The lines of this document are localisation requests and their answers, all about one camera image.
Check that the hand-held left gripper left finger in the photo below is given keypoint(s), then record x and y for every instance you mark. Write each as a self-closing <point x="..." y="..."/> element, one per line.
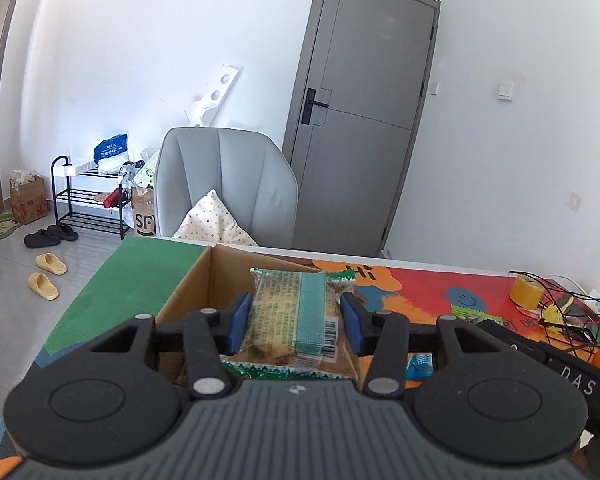
<point x="240" y="322"/>

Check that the printed brown cardboard box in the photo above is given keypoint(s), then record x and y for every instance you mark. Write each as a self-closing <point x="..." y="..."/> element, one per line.
<point x="142" y="220"/>

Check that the green patterned bag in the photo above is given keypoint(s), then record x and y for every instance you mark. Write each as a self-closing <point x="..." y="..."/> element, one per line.
<point x="147" y="175"/>

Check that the white wall socket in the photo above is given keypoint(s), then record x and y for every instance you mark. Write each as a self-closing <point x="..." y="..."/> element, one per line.
<point x="574" y="201"/>

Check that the yellow tape roll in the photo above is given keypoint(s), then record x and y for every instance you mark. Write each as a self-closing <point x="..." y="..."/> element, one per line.
<point x="525" y="292"/>

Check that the red bottle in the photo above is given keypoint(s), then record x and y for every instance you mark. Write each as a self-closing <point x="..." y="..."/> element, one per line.
<point x="112" y="200"/>

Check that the light green snack packet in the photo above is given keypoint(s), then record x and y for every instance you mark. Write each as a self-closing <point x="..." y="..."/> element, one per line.
<point x="472" y="314"/>

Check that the blue small snack packet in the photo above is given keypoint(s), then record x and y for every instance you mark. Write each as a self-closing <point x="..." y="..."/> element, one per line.
<point x="419" y="366"/>

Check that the grey armchair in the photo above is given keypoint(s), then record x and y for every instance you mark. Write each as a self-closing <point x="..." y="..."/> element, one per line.
<point x="240" y="180"/>

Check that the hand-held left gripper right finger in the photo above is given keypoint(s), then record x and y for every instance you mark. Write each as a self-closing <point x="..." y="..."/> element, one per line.
<point x="352" y="330"/>

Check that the black shoe rack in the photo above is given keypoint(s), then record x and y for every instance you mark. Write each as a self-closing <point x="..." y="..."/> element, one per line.
<point x="55" y="195"/>

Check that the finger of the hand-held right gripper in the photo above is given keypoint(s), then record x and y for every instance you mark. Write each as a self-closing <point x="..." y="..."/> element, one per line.
<point x="495" y="332"/>

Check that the blue plastic bag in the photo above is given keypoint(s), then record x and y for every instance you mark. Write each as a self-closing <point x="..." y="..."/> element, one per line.
<point x="111" y="149"/>

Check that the white dotted pillow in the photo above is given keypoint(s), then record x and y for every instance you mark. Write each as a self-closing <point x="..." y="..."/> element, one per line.
<point x="212" y="222"/>

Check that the small floor cardboard box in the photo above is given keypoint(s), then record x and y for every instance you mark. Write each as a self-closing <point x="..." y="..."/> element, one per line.
<point x="27" y="205"/>

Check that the large white wall switch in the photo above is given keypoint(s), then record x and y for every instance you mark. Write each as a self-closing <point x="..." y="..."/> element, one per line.
<point x="505" y="91"/>

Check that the yellow slipper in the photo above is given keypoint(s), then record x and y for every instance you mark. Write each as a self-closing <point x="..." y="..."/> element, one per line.
<point x="51" y="263"/>
<point x="42" y="286"/>

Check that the white foam piece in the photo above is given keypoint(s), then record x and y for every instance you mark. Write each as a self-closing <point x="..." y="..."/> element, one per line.
<point x="220" y="87"/>

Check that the colourful printed table mat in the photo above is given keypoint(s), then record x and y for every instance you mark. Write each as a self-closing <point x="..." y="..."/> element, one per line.
<point x="115" y="285"/>

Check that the green striped bread packet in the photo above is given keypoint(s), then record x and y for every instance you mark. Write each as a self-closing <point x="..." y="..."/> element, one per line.
<point x="290" y="320"/>

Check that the grey door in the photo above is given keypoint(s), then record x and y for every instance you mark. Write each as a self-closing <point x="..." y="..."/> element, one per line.
<point x="360" y="160"/>

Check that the black slipper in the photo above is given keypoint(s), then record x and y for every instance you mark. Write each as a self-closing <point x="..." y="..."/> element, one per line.
<point x="40" y="239"/>
<point x="69" y="232"/>

